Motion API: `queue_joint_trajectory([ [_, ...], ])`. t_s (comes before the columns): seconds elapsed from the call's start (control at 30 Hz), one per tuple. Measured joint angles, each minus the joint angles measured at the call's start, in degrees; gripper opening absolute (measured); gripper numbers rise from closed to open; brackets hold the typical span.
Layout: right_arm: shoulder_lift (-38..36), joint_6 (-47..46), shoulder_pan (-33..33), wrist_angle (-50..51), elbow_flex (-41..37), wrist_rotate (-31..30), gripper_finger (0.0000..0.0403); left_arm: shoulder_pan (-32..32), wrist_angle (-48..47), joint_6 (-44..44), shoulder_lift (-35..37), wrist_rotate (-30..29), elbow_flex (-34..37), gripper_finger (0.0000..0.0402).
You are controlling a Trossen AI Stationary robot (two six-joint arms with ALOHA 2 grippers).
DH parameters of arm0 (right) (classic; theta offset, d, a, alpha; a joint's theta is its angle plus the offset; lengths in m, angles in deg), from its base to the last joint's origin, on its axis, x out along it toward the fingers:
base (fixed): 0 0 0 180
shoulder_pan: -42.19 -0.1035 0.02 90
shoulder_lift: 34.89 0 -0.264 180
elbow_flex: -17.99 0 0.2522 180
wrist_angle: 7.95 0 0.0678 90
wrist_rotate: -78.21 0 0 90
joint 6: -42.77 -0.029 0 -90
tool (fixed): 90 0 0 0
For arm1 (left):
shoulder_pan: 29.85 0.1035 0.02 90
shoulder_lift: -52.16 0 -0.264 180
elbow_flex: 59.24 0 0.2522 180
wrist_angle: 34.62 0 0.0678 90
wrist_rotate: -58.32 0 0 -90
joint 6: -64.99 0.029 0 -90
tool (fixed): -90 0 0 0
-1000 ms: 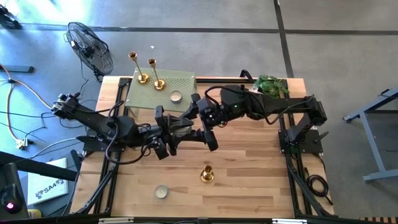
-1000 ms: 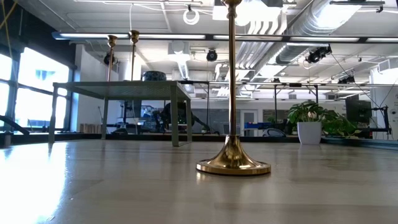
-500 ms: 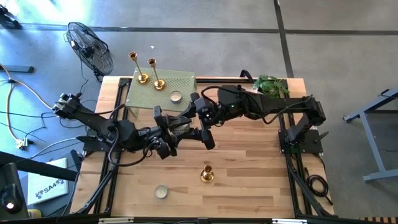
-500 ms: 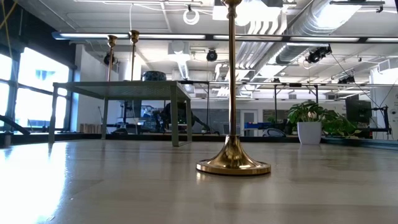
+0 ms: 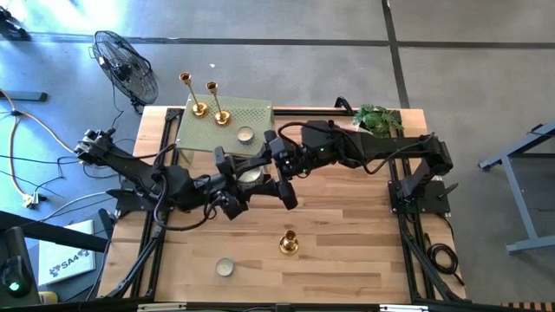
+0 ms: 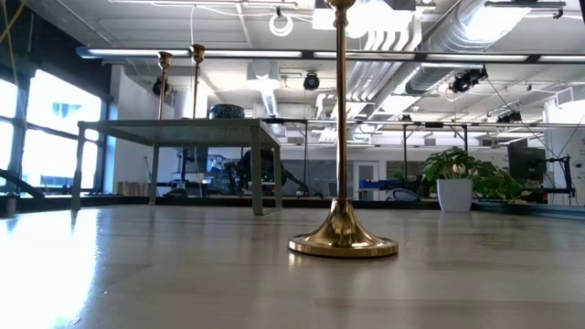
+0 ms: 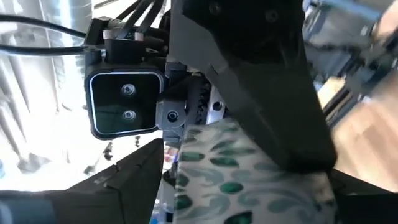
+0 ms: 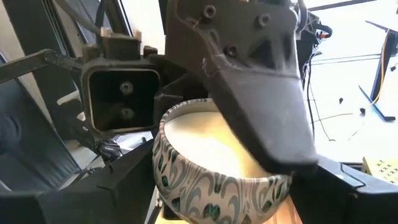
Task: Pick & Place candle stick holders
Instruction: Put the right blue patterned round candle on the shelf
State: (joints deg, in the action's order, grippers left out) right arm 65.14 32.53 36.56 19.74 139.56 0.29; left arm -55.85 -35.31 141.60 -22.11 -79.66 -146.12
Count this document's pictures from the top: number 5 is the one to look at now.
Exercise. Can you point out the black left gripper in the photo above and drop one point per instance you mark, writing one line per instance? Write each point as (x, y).
(221, 186)

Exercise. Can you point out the white strip on frame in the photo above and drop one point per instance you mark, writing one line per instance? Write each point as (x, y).
(403, 308)
(160, 307)

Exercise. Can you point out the white candle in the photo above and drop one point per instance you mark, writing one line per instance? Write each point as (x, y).
(245, 134)
(250, 177)
(225, 267)

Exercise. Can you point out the black curved bracket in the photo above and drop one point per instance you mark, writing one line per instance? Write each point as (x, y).
(344, 103)

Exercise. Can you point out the green perforated metal shelf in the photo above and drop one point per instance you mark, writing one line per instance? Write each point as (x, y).
(208, 130)

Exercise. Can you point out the black flat bar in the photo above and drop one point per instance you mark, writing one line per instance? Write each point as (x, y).
(26, 97)

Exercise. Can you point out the black floor fan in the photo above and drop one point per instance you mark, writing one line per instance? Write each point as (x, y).
(126, 69)

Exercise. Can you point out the green plant in white pot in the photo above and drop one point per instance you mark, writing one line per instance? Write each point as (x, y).
(377, 119)

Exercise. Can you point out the brass candlestick holder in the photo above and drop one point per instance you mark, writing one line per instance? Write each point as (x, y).
(200, 110)
(289, 248)
(223, 118)

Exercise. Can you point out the small yellow object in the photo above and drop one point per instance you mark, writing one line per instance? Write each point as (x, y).
(47, 298)

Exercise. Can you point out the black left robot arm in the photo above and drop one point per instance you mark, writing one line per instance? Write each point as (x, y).
(130, 165)

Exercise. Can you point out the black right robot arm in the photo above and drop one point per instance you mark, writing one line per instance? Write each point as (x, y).
(381, 145)

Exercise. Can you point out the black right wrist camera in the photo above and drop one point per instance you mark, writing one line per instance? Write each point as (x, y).
(291, 156)

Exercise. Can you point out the white printed box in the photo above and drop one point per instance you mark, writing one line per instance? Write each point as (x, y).
(65, 255)

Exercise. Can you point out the black aluminium frame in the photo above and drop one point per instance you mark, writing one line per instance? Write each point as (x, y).
(303, 112)

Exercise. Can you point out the glowing computer mouse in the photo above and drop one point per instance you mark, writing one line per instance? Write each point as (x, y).
(14, 286)

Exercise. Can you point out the grey metal table frame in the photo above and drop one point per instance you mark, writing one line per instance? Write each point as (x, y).
(519, 203)

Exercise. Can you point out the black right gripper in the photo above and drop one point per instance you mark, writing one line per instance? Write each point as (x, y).
(289, 199)

